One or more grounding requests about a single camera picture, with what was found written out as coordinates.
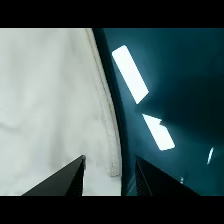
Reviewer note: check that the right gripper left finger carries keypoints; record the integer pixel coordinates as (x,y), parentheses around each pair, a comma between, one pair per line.
(68,180)

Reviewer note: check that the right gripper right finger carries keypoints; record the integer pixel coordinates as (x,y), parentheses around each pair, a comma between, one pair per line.
(153,181)

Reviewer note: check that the white garment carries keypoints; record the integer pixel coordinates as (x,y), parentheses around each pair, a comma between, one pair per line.
(50,100)

